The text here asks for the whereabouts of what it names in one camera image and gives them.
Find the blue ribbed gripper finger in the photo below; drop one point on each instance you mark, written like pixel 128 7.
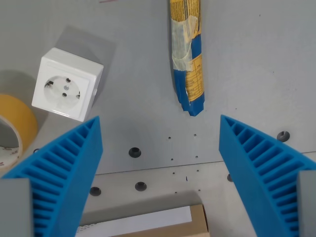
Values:
pixel 259 158
pixel 66 168

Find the blue and yellow bag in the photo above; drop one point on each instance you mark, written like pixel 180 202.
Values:
pixel 188 49

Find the yellow adhesive tape roll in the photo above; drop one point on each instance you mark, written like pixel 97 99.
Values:
pixel 14 123

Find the brown cardboard box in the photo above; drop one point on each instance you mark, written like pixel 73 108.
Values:
pixel 195 222

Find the white wall socket box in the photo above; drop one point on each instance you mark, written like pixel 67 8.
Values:
pixel 66 85

